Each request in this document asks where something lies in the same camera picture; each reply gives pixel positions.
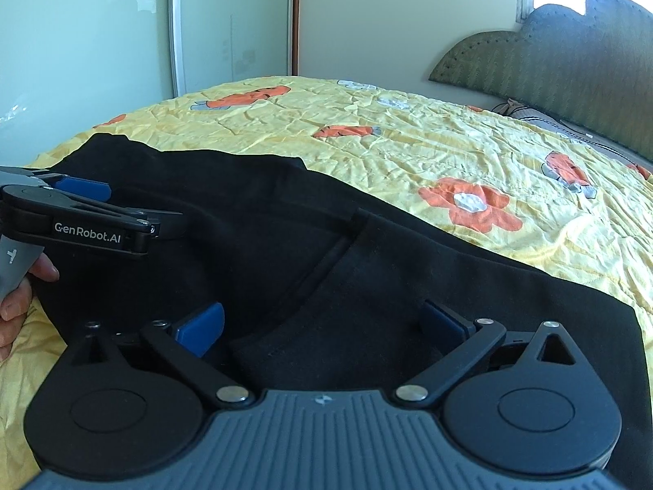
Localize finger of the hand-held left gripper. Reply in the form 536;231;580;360
36;172;113;205
48;186;184;240

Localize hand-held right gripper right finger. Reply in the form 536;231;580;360
394;299;581;411

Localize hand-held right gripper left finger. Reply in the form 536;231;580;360
68;301;256;411

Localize black pants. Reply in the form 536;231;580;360
38;133;645;490

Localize person's left hand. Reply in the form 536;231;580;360
0;253;60;364

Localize white flower-print wardrobe door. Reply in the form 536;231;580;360
0;0;180;168
170;0;301;97

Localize yellow printed blanket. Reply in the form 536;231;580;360
0;76;653;490

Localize printed pillow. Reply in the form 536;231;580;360
491;98;653;165

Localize green padded headboard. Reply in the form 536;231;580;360
429;0;653;161

